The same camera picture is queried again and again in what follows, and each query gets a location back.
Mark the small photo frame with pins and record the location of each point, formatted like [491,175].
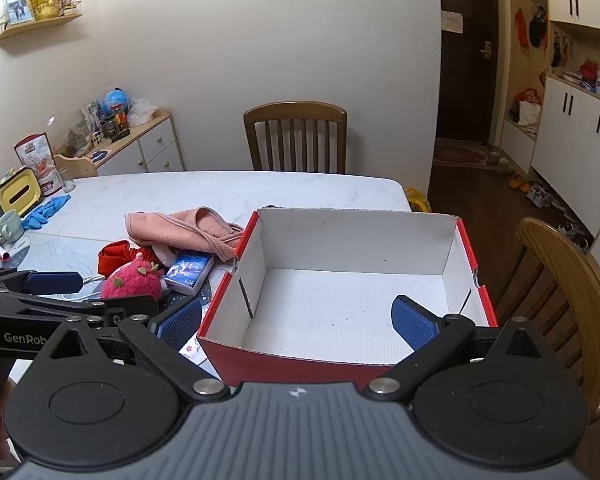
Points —
[17,7]

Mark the red pot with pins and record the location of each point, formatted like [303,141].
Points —
[587,70]

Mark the pink shoes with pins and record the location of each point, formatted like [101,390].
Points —
[180,227]

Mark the white wooden sideboard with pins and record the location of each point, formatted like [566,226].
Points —
[150,145]

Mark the yellow toy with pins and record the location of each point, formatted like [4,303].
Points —
[419,200]

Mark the rolled paper tube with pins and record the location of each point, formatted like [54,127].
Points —
[2,252]

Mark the yellow slippers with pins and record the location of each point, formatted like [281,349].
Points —
[517,182]

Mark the wooden slat-back chair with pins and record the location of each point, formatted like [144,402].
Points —
[575,285]
[295,135]

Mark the small potted plant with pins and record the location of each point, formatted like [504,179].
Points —
[77,140]

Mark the black cap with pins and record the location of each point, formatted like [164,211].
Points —
[537,25]

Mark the white cartoon printed face mask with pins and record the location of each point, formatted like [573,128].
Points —
[192,346]

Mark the red shoe box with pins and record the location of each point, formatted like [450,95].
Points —
[340,305]

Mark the blue gloves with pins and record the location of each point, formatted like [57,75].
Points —
[45,210]

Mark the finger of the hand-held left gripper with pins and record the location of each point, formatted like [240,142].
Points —
[55,282]
[125,305]

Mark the paper notice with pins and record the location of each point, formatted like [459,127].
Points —
[452,21]

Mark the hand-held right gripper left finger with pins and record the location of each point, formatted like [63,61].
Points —
[180,322]

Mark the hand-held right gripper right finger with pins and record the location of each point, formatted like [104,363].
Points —
[412,327]

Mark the clear drinking glass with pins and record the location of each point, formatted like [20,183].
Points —
[65,180]

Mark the blue round coaster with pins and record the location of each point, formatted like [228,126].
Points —
[99,153]

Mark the patterned door mat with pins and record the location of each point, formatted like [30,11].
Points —
[460,154]

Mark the red snack bag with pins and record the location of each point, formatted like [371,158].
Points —
[35,160]

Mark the wooden wall shelf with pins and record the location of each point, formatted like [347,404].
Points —
[35,27]

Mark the small floor pot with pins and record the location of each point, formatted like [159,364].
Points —
[504,164]
[492,158]

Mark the orange hanging garment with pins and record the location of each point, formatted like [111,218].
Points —
[521,27]

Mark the white sneakers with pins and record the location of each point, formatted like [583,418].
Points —
[575,230]
[540,195]

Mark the green mug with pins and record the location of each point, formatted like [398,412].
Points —
[10,225]

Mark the dark entrance door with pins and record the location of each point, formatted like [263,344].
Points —
[460,85]

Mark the colourful picture book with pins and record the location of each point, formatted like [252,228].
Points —
[92,115]

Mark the blue globe toy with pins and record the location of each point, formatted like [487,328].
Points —
[116,101]

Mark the light wooden baby chair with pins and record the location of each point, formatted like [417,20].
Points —
[77,165]

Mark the black gadget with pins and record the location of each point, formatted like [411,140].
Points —
[115,127]

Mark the yellow tissue box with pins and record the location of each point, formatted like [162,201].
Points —
[17,192]

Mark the blue card box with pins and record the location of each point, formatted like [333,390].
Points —
[190,270]

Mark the red cloth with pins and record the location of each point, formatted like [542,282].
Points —
[117,255]

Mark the pink plush toy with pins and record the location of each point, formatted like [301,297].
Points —
[130,282]

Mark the clear plastic bag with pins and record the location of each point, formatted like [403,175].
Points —
[142,110]

